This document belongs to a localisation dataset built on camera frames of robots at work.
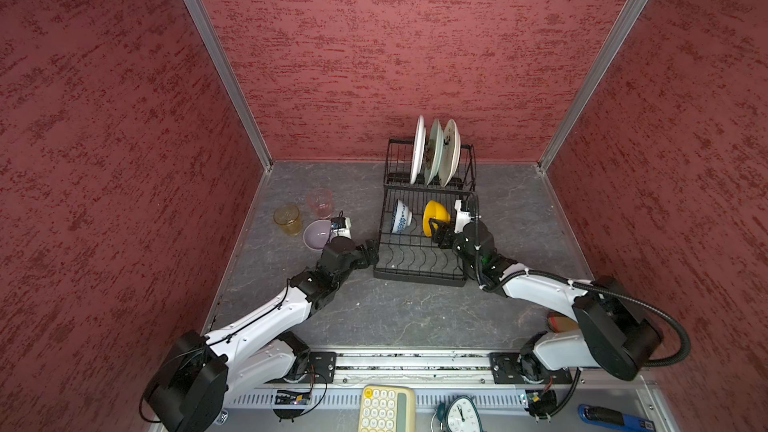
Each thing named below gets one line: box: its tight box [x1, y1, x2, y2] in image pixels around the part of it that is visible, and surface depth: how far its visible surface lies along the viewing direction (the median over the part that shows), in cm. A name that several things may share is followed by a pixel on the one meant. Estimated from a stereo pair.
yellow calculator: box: [357, 384, 417, 432], surface depth 69 cm
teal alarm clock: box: [437, 395, 483, 432], surface depth 66 cm
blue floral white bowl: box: [390, 198, 412, 234], surface depth 94 cm
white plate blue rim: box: [410, 115, 427, 185], surface depth 78 cm
